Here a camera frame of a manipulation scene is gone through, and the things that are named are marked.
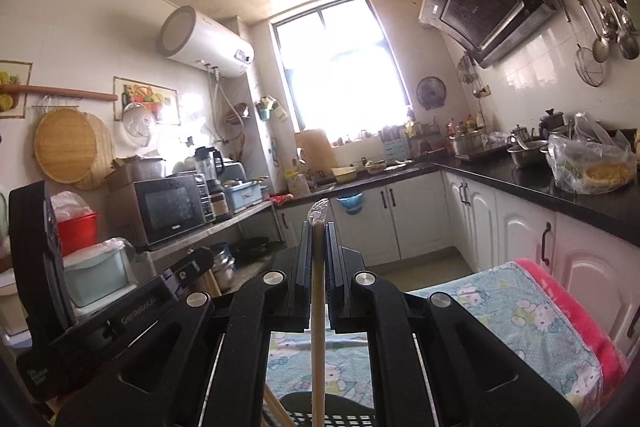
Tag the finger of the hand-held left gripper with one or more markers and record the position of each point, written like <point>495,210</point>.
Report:
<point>192,264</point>

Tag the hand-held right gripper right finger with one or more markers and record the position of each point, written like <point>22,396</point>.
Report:
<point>340,287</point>

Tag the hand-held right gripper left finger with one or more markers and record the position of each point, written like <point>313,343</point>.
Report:
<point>300,287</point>

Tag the bamboo chopstick pair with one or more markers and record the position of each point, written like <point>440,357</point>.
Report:
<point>318,307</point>

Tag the green plastic utensil holder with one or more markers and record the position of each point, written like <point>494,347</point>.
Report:
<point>340,409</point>

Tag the row of hanging kitchen utensils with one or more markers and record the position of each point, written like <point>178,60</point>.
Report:
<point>607,17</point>

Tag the stacked steel pots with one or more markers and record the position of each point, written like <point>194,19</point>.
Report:
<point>222,267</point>

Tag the pastel plastic drawer unit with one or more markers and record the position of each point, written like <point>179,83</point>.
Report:
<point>97,272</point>

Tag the black microwave oven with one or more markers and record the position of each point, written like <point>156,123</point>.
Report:
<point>172,209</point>

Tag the black frying pan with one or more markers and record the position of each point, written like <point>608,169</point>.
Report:
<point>252,247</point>

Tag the metal shelf table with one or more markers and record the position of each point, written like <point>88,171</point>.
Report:
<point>240,214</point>

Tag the blue hanging bowl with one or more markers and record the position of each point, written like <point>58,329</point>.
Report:
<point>350,202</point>

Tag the black blender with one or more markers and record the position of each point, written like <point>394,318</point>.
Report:
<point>207,167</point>

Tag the red plastic bucket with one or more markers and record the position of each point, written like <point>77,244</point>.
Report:
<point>77,234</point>

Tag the beige plastic drawer unit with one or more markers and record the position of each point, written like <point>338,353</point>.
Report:
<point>10,307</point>

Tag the brown box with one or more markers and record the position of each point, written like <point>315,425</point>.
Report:
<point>135,172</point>

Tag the white base cabinets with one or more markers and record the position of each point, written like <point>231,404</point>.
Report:
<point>425,217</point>

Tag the white plastic bag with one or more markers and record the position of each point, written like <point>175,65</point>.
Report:
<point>70,204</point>

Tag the wooden cutting board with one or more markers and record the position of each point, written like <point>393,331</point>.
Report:
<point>315,152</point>

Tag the light blue knife block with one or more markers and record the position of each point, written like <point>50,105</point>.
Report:
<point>394,147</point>

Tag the round bamboo tray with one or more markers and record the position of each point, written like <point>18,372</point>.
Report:
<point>65,147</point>

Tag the steel cooking pot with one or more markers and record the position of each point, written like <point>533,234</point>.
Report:
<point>467,144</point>

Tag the black kitchen countertop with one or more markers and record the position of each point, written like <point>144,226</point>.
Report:
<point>525,187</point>

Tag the wooden rolling pin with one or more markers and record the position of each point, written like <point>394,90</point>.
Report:
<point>60,93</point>

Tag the kitchen window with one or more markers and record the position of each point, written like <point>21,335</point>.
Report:
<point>340,67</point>

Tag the white water heater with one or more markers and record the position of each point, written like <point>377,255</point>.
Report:
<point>205,37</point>

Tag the steel bowl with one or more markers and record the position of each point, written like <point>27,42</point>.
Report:
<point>527,154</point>

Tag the pink blanket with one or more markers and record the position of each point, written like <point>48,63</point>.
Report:
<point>575,307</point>

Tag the clear plastic bag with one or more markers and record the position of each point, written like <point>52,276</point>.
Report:
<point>590,162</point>

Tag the fruit wall poster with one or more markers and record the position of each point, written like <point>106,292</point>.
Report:
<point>12,87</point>
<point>147,99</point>

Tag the small wall fan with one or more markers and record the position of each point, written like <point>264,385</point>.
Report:
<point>431,93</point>

